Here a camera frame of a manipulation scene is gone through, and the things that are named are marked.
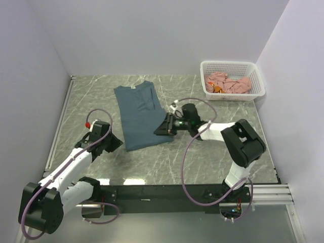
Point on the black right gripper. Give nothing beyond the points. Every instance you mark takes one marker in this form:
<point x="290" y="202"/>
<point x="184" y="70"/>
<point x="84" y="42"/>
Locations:
<point x="166" y="127"/>

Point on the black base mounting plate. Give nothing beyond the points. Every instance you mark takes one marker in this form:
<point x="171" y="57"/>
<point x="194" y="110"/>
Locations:
<point x="131" y="199"/>

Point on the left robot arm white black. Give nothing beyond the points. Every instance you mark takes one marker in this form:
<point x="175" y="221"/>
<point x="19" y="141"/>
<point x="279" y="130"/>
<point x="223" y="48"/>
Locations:
<point x="44" y="204"/>

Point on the white plastic mesh basket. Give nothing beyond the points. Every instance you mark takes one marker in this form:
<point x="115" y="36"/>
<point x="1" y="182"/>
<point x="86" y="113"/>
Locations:
<point x="235" y="70"/>

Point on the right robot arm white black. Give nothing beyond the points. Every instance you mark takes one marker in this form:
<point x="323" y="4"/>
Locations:
<point x="243" y="143"/>

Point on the teal blue t shirt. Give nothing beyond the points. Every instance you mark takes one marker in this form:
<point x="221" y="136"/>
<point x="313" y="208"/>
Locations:
<point x="140" y="114"/>

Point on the pink t shirt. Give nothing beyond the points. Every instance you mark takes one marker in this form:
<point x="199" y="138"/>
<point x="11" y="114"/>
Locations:
<point x="219" y="82"/>

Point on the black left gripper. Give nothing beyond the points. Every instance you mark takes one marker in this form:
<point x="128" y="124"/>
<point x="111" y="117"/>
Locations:
<point x="116" y="143"/>

